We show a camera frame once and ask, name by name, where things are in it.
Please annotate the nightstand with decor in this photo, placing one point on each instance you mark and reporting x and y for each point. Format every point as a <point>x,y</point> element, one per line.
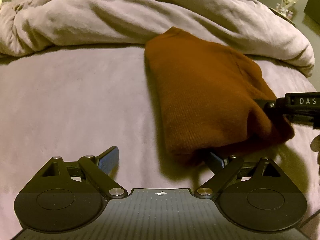
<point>284,10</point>

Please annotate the lavender bed sheet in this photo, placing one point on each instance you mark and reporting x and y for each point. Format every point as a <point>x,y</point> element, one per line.
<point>75,101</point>

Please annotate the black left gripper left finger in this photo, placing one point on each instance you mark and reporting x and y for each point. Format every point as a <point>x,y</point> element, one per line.
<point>97,169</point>

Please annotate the brown knit cardigan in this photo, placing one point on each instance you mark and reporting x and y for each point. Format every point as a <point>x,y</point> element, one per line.
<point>208,95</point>

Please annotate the lavender rumpled duvet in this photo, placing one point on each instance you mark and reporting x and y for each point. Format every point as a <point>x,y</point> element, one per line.
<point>28,26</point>

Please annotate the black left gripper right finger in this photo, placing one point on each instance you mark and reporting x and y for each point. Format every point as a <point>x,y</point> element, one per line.
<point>224,170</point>

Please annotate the person's right hand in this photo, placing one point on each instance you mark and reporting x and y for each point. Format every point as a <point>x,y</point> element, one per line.
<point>315,144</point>

